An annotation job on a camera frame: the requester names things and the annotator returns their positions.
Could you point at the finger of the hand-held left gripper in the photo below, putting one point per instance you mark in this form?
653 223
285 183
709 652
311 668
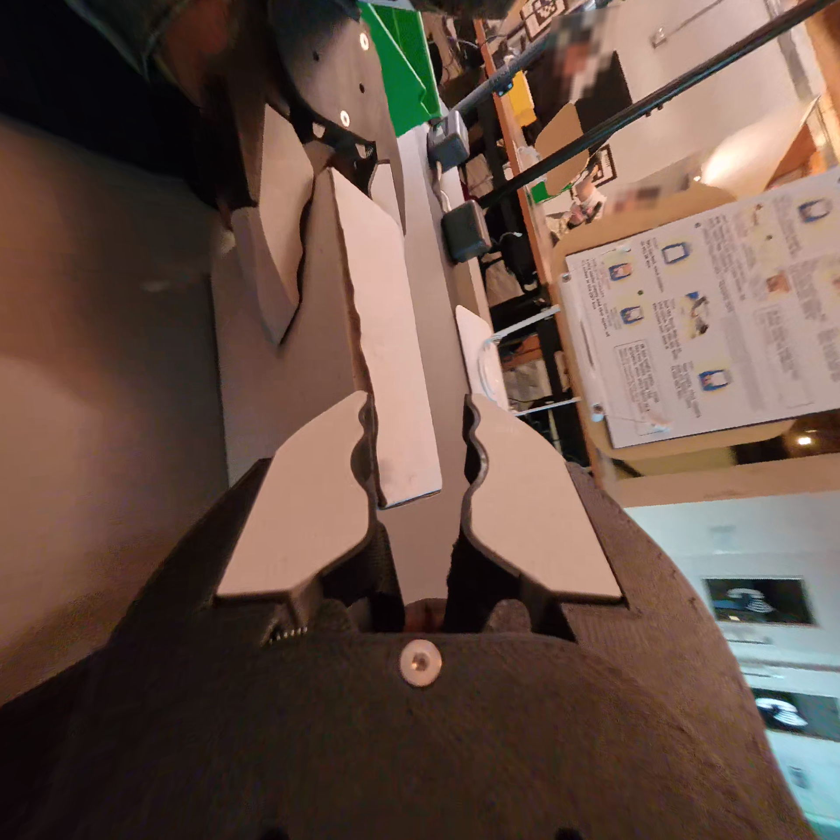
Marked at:
394 361
272 229

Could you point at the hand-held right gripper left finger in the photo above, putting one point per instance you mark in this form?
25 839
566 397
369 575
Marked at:
295 512

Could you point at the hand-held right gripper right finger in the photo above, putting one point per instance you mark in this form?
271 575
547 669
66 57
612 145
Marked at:
538 525

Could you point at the green board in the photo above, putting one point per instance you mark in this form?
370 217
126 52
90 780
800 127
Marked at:
407 65

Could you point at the open cardboard box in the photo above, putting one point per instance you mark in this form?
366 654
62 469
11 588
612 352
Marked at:
426 295

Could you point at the white rounded card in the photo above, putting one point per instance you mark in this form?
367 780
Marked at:
479 354

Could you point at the light grey power adapter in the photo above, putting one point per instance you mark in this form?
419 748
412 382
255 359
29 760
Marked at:
448 139

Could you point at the dark grey power adapter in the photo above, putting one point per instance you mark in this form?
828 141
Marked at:
467 231

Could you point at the black tripod pole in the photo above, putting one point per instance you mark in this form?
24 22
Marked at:
505 69
656 95

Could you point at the yellow box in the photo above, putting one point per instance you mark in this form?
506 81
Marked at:
520 98

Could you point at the wooden beam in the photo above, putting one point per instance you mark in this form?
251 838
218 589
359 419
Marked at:
518 184

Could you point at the black and white marker print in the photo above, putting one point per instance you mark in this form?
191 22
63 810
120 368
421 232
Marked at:
600 167
544 16

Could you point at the small cardboard piece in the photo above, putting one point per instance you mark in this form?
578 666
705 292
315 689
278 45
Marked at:
561 141

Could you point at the white instruction sheet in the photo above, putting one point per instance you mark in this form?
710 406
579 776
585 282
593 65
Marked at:
709 328

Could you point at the brown cardboard board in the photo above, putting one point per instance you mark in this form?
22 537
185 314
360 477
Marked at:
643 223

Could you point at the dark wall picture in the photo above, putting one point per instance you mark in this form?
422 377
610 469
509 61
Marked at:
761 600
791 714

